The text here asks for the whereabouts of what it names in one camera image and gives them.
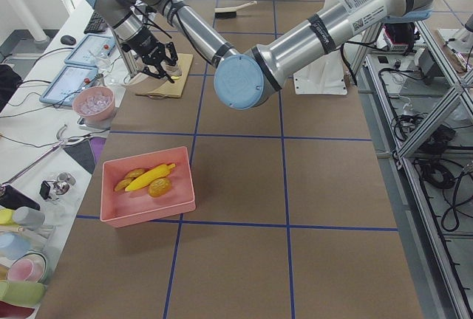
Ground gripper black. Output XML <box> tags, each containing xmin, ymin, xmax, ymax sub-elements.
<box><xmin>125</xmin><ymin>27</ymin><xmax>178</xmax><ymax>83</ymax></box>

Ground white hand brush black bristles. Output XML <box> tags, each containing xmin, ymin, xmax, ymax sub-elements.
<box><xmin>214</xmin><ymin>1</ymin><xmax>258</xmax><ymax>19</ymax></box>

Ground yellow toy corn cob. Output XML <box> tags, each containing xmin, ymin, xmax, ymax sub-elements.
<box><xmin>125</xmin><ymin>163</ymin><xmax>176</xmax><ymax>192</ymax></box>

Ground toy brown potato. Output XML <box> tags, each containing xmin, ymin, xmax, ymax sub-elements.
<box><xmin>148</xmin><ymin>178</ymin><xmax>172</xmax><ymax>197</ymax></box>

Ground toy ginger root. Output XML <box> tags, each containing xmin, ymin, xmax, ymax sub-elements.
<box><xmin>114</xmin><ymin>168</ymin><xmax>147</xmax><ymax>192</ymax></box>

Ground beige plastic dustpan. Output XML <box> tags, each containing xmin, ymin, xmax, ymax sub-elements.
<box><xmin>123</xmin><ymin>66</ymin><xmax>186</xmax><ymax>95</ymax></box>

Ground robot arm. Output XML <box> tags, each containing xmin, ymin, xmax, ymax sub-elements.
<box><xmin>86</xmin><ymin>0</ymin><xmax>433</xmax><ymax>109</ymax></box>

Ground pink plastic bin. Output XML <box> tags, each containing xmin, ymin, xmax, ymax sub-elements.
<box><xmin>101</xmin><ymin>146</ymin><xmax>196</xmax><ymax>227</ymax></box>

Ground bamboo cutting board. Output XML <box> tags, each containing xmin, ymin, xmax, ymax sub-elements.
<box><xmin>127</xmin><ymin>53</ymin><xmax>194</xmax><ymax>98</ymax></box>

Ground upper blue teach pendant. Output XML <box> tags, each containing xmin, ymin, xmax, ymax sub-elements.
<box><xmin>64</xmin><ymin>34</ymin><xmax>115</xmax><ymax>66</ymax></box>

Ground blue teach pendant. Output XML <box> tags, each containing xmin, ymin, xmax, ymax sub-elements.
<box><xmin>64</xmin><ymin>34</ymin><xmax>115</xmax><ymax>66</ymax></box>
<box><xmin>39</xmin><ymin>65</ymin><xmax>98</xmax><ymax>107</ymax></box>

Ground black keyboard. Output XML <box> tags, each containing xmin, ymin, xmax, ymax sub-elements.
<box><xmin>84</xmin><ymin>11</ymin><xmax>108</xmax><ymax>34</ymax></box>

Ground pink bowl with clear pieces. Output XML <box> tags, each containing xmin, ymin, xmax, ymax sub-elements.
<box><xmin>72</xmin><ymin>86</ymin><xmax>115</xmax><ymax>122</ymax></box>

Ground lower blue teach pendant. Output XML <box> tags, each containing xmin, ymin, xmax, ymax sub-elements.
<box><xmin>39</xmin><ymin>65</ymin><xmax>98</xmax><ymax>107</ymax></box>

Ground black computer mouse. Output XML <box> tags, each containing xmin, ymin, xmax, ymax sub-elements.
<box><xmin>60</xmin><ymin>35</ymin><xmax>76</xmax><ymax>46</ymax></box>

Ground grey cylinder cup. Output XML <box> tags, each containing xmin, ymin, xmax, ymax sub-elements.
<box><xmin>13</xmin><ymin>207</ymin><xmax>45</xmax><ymax>230</ymax></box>

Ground light blue cup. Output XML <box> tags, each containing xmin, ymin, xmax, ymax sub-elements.
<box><xmin>0</xmin><ymin>233</ymin><xmax>31</xmax><ymax>260</ymax></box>

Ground pink cup in green bowl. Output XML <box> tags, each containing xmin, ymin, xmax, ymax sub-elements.
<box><xmin>7</xmin><ymin>253</ymin><xmax>49</xmax><ymax>283</ymax></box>

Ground green plastic cup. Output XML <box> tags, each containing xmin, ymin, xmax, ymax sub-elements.
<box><xmin>1</xmin><ymin>280</ymin><xmax>47</xmax><ymax>307</ymax></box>

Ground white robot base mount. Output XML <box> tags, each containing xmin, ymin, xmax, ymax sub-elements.
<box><xmin>291</xmin><ymin>0</ymin><xmax>385</xmax><ymax>96</ymax></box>

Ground aluminium side frame rack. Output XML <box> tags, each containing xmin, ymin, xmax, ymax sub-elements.
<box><xmin>361</xmin><ymin>22</ymin><xmax>472</xmax><ymax>318</ymax></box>

